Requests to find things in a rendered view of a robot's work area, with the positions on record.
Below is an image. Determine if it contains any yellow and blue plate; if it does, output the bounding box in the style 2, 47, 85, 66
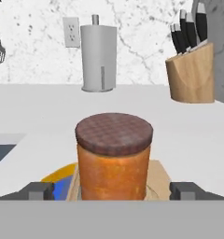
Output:
40, 162, 79, 202

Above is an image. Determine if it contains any white wall power outlet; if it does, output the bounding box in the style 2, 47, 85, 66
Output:
62, 16, 81, 49

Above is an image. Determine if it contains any light wooden cutting board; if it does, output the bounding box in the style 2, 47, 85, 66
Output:
65, 160, 173, 202

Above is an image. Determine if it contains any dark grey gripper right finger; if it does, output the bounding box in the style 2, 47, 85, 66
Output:
169, 181, 224, 202

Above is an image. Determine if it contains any orange jam jar, brown lid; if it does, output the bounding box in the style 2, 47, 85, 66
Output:
75, 112, 154, 202

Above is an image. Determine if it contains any white paper towel roll holder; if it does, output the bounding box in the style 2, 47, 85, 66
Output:
79, 14, 118, 93

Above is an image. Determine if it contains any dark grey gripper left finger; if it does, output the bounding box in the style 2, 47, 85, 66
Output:
0, 182, 55, 202

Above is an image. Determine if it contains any black knife handle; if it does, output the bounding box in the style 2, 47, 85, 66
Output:
178, 8, 190, 49
185, 12, 198, 49
174, 22, 189, 54
169, 23, 181, 56
195, 3, 209, 43

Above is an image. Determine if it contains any wooden knife block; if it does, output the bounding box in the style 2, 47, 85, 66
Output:
164, 42, 216, 105

